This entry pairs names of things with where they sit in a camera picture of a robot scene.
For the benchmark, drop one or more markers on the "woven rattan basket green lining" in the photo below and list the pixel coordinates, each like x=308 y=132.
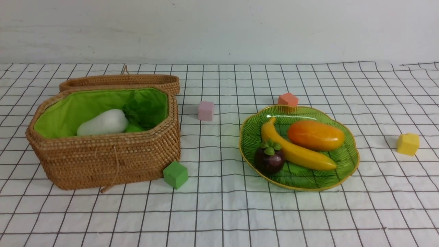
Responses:
x=74 y=162

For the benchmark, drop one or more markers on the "yellow banana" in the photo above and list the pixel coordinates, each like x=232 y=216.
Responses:
x=293 y=153

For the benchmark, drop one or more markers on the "green glass leaf plate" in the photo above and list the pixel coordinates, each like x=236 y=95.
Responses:
x=292 y=176

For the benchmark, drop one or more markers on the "pink foam cube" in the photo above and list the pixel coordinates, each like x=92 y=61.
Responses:
x=206 y=111

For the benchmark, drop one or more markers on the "dark purple mangosteen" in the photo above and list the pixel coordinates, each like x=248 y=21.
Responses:
x=269 y=157

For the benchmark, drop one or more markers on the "woven rattan basket lid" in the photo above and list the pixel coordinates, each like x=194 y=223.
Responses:
x=169 y=83

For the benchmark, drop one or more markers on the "green cucumber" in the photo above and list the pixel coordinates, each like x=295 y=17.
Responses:
x=133 y=128

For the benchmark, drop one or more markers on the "white checkered tablecloth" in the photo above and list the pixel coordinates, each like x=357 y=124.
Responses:
x=390 y=201

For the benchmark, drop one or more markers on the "white radish with leaves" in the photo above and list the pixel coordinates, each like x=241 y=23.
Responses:
x=144 y=113

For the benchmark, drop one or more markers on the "orange mango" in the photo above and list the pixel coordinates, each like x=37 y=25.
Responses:
x=315 y=135

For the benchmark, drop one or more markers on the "orange foam cube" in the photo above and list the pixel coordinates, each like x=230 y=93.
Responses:
x=288 y=99

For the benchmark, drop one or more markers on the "green foam cube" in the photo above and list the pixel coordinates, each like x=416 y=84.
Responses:
x=175 y=174

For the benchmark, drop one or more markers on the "yellow foam cube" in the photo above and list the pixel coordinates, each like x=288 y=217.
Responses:
x=408 y=144

